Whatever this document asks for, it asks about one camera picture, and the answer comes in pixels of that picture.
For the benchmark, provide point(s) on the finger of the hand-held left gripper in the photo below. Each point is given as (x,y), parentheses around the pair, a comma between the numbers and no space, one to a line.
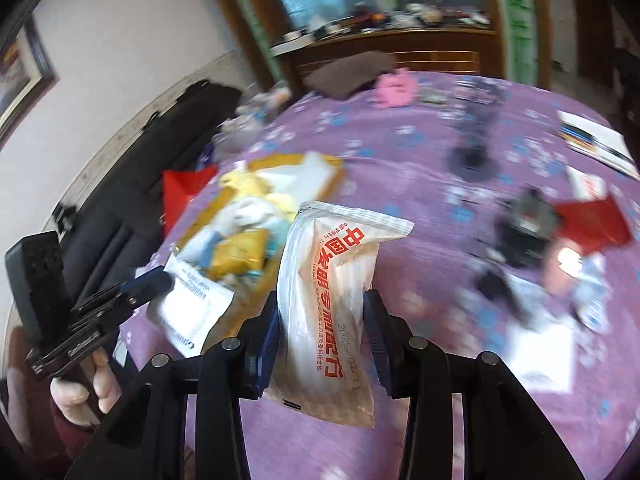
(147,281)

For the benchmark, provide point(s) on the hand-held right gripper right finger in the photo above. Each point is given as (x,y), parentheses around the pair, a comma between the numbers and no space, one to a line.
(375,342)

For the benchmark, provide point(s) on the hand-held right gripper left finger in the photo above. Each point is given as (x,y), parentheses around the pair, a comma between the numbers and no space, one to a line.
(267,342)

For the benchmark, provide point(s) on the white plastic packet red print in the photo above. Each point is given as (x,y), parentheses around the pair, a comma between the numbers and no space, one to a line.
(330,310)

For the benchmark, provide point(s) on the yellow packet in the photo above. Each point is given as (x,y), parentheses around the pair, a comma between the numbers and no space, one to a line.
(240,255)

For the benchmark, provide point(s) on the pale yellow soft cloth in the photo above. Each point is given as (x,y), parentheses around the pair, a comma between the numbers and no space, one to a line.
(255,187)

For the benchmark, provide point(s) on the white tissue pack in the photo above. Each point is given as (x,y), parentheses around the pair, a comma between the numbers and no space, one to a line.
(300,172)

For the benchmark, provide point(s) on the yellow cardboard box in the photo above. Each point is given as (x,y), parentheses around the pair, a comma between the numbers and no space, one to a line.
(330,167)

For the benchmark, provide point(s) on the person's left forearm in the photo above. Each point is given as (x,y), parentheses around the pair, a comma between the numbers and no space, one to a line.
(70,440)

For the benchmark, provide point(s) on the pink soft toy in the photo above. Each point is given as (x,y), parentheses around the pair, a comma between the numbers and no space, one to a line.
(395,89)

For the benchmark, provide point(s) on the person's left hand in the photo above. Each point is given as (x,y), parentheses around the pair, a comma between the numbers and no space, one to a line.
(72,395)

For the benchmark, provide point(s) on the white printed paper sheet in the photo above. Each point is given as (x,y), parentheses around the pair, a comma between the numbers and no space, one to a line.
(187,310)

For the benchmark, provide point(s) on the red bag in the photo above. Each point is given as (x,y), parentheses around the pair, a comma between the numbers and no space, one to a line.
(187,192)

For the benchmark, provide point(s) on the black bag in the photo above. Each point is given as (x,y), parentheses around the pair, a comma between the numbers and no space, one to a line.
(150,140)

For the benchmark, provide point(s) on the purple floral tablecloth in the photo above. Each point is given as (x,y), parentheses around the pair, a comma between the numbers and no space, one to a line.
(400,170)

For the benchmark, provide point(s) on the grey and black device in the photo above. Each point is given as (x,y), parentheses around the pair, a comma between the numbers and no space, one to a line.
(527,227)

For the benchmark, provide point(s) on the light blue tissue packet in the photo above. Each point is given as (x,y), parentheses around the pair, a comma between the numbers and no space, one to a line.
(592,292)

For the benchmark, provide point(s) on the dark red packet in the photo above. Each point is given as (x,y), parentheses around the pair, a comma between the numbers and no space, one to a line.
(595,227)

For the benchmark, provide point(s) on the small white packet red label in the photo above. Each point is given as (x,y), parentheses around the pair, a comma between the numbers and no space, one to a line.
(587,185)

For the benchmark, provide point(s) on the brown cushion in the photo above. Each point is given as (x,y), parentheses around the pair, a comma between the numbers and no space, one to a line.
(350,72)

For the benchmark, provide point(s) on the wooden cabinet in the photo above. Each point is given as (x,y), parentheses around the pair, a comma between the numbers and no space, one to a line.
(400,47)

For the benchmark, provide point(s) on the stack of papers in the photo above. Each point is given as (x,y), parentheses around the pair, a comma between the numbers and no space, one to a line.
(597,142)

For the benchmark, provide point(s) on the framed wall picture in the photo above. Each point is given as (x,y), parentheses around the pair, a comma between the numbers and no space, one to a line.
(22,80)

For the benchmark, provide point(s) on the green wall banner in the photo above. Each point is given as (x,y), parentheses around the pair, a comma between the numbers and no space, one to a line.
(515,20)

